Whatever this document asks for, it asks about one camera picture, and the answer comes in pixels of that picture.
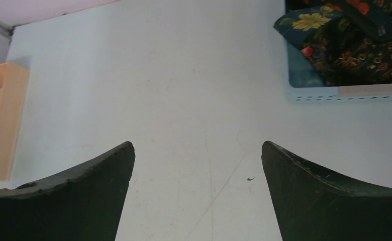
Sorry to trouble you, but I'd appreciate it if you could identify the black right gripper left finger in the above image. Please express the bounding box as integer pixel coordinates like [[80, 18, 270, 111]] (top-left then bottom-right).
[[0, 142, 135, 240]]

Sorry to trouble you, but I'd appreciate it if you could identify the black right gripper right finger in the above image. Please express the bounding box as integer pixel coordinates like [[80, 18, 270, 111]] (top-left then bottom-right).
[[261, 141, 392, 240]]

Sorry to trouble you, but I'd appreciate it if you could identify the light blue plastic basket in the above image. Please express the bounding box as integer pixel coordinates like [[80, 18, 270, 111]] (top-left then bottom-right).
[[285, 40, 392, 103]]

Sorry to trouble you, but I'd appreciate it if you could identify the wooden compartment organizer box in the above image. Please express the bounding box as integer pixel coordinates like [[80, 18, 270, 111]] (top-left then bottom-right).
[[0, 62, 30, 181]]

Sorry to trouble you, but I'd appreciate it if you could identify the dark gold-patterned tie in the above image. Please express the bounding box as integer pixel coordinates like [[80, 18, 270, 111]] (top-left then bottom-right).
[[287, 0, 392, 86]]

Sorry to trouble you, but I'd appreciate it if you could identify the navy yellow-flower tie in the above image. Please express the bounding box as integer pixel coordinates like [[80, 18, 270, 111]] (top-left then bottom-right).
[[273, 5, 343, 50]]

